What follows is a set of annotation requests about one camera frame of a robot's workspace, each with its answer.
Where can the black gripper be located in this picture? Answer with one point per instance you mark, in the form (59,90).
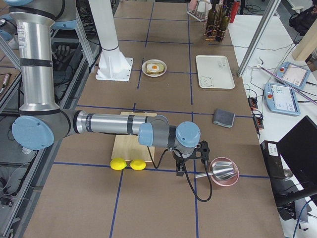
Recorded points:
(179,157)

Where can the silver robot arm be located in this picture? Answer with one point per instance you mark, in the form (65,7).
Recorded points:
(42,122)

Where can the cream bear tray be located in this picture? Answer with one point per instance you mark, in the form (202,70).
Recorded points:
(214,72)

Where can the metal scoop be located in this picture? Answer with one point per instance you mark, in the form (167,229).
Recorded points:
(220,171)

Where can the yellow lemon right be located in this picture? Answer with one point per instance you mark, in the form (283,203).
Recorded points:
(138,164)

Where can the yellow lemon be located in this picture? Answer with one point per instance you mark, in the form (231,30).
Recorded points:
(138,164)
(118,164)

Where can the pink bowl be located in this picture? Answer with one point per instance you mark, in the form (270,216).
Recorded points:
(229,182)

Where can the wooden cutting board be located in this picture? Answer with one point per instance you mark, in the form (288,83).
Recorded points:
(128,148)

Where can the yellow lemon left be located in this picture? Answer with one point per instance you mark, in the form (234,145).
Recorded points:
(118,164)

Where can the folded grey cloth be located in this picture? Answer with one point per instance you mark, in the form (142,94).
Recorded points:
(223,118)

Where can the black computer box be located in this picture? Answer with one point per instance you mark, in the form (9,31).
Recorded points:
(272,159)

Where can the bottom bread slice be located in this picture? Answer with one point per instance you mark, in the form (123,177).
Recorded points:
(161,68)

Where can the fried egg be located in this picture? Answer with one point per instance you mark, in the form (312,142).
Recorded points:
(152,67)

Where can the white round plate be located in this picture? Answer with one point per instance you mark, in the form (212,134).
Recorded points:
(150,61)

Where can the black monitor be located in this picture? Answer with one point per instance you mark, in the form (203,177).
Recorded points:
(298,148)

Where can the near teach pendant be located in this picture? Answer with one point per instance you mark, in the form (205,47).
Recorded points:
(281,99)

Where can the teach pendant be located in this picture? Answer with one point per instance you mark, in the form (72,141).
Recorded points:
(281,99)
(293,74)

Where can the dark wine bottle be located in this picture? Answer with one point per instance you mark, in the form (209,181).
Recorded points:
(224,24)
(211,19)

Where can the far teach pendant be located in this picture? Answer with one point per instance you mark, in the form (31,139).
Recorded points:
(293,74)

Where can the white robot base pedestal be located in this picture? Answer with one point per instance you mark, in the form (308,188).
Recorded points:
(113,65)

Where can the copper wire bottle rack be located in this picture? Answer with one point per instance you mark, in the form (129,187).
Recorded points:
(219,16)

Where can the aluminium frame post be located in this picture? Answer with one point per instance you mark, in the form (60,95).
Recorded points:
(263,24)

